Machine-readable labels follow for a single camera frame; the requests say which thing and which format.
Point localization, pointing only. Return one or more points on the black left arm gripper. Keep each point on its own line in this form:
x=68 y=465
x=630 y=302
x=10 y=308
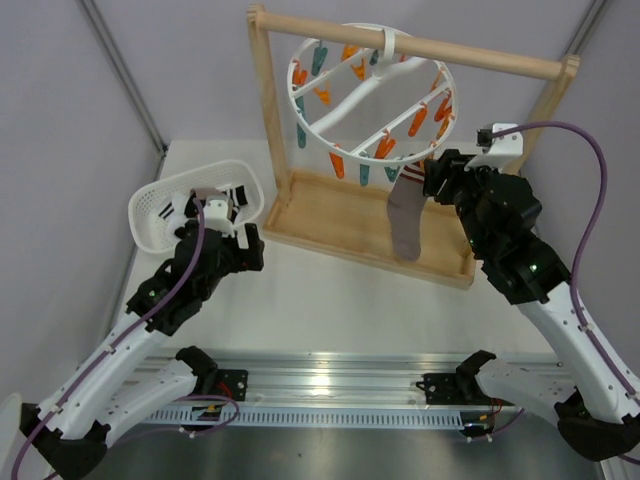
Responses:
x=245 y=258

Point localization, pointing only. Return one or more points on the white slotted cable duct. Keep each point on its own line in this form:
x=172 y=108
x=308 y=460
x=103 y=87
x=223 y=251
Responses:
x=413 y=418

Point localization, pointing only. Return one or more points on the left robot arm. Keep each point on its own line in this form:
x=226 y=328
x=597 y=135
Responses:
x=74 y=427

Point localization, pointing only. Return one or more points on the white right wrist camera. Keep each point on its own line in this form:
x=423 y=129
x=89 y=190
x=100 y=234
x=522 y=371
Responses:
x=498 y=150

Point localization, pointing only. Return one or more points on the metal wall rail right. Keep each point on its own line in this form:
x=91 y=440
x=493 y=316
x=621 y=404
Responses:
x=581 y=32

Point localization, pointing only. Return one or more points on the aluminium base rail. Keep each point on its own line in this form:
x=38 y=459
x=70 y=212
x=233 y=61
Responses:
x=334 y=380

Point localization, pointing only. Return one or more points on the metal wall rail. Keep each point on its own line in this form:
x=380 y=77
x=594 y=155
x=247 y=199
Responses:
x=121 y=71
x=581 y=32

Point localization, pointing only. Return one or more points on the white round clip hanger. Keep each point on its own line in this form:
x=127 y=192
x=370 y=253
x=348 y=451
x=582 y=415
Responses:
x=370 y=106

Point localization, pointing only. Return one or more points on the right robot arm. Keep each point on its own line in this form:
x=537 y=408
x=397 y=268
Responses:
x=593 y=412

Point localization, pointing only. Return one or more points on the metal wall rail left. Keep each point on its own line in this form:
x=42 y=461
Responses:
x=121 y=71

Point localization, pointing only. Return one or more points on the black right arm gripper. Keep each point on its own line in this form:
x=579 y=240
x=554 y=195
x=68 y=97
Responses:
x=450 y=167

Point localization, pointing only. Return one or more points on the wooden hanger stand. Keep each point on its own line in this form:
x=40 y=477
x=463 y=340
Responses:
x=347 y=217

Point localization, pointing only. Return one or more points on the taupe sock with orange stripes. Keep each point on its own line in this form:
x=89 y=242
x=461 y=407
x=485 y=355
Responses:
x=404 y=210

